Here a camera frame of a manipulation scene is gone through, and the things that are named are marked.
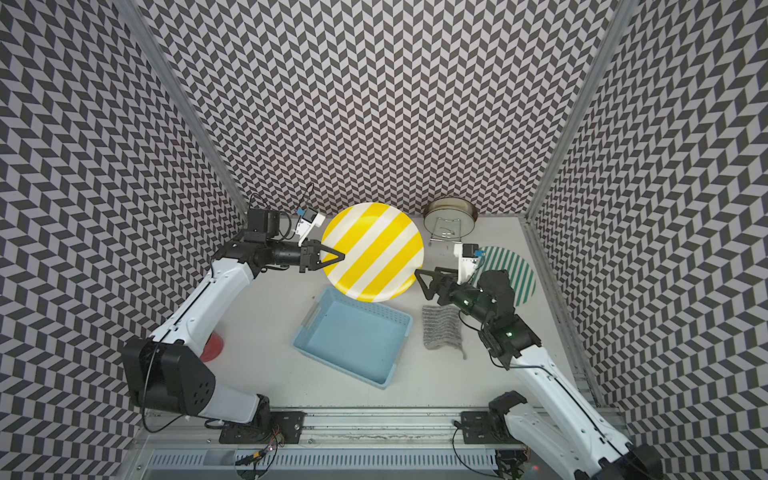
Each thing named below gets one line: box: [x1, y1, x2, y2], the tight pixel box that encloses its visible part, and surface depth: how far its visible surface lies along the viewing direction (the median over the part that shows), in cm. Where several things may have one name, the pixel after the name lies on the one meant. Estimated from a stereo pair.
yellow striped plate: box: [321, 202, 425, 303], surface depth 72 cm
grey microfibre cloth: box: [422, 304, 467, 360], surface depth 90 cm
